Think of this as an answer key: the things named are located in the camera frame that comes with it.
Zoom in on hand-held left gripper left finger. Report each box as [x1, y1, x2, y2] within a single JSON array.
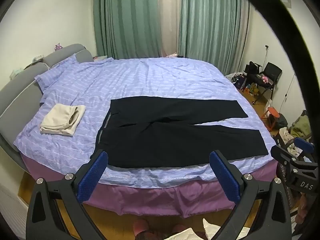
[[26, 149, 118, 240]]

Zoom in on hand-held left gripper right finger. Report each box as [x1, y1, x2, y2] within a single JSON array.
[[209, 150, 292, 240]]

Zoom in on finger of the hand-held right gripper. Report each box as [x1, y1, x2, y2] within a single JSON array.
[[270, 144, 302, 171], [294, 137, 315, 154]]

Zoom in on black pants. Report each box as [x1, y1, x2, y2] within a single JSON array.
[[90, 96, 268, 169]]

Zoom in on beige folded pants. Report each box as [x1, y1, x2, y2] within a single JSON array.
[[40, 103, 87, 137]]

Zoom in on olive green cloth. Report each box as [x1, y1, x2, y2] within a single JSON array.
[[290, 116, 312, 138]]

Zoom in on white crumpled cloth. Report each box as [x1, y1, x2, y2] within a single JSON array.
[[279, 127, 295, 143]]

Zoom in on black backpack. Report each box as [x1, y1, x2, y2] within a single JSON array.
[[276, 114, 288, 128]]

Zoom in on orange stool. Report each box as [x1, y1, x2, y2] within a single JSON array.
[[261, 106, 280, 130]]

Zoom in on white plastic bag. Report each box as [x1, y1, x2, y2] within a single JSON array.
[[225, 72, 244, 83], [264, 99, 274, 117]]

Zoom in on white quilted cloth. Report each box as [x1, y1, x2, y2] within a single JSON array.
[[170, 217, 225, 240]]

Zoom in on purple bed skirt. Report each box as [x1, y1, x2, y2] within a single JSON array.
[[20, 152, 279, 219]]

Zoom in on colourful toy pile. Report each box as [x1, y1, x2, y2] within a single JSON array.
[[246, 82, 260, 95]]

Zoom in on black chair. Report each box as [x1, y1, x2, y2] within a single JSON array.
[[259, 62, 283, 100]]

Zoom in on dark printed bag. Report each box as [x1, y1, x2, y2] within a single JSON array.
[[231, 74, 248, 90]]

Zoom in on black bag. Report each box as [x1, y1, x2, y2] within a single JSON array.
[[245, 61, 263, 77]]

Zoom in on blue striped pillow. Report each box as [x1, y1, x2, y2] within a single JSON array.
[[34, 53, 78, 92]]

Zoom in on grey padded headboard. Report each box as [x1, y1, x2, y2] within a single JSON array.
[[0, 43, 94, 153]]

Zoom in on lilac floral bedsheet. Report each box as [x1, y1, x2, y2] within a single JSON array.
[[12, 56, 278, 189]]

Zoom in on green curtain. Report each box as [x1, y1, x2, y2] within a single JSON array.
[[93, 0, 162, 60], [178, 0, 250, 74]]

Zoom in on beige sheer curtain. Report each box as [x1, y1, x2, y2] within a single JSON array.
[[156, 0, 183, 57]]

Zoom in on thin wall cable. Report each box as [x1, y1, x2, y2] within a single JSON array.
[[284, 71, 296, 103]]

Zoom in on thick black curved cable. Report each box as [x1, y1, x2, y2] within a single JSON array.
[[246, 0, 320, 140]]

